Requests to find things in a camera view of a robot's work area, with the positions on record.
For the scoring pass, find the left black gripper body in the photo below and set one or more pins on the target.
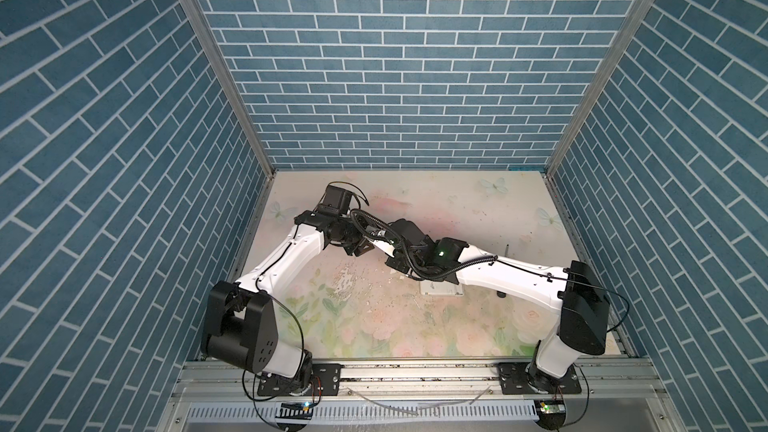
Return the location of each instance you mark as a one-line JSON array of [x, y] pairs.
[[351, 235]]

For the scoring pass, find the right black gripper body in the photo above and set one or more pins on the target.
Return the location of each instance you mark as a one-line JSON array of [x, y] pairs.
[[399, 263]]

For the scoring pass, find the white remote control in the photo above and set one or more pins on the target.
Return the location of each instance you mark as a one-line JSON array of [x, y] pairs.
[[444, 288]]

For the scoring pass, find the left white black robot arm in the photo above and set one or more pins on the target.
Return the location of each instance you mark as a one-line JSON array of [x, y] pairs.
[[240, 322]]

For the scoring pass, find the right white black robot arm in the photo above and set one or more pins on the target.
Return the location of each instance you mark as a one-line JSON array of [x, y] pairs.
[[573, 293]]

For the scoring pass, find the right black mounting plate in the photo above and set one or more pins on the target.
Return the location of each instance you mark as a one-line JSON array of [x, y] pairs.
[[521, 378]]

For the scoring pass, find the black mounting plate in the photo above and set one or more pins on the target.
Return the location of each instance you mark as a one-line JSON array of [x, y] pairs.
[[521, 378], [326, 376]]

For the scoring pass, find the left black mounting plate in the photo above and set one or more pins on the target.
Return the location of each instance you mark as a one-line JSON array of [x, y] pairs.
[[326, 376]]

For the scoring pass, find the white perforated cable duct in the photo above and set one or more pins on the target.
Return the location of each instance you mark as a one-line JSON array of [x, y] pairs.
[[356, 412]]

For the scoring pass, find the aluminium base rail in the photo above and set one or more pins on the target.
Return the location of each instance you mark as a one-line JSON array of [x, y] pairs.
[[618, 394]]

